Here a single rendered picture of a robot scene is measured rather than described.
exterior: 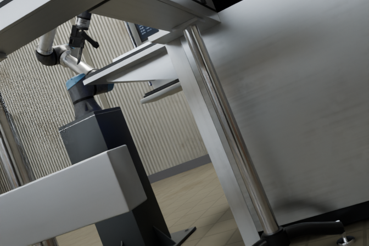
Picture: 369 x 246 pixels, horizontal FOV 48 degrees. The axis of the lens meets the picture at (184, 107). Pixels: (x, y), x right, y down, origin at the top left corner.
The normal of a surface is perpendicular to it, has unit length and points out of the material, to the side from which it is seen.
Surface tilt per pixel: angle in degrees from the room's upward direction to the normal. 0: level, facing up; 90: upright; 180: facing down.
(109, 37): 90
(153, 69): 90
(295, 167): 90
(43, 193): 90
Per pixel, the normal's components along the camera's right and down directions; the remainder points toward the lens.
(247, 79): -0.34, 0.08
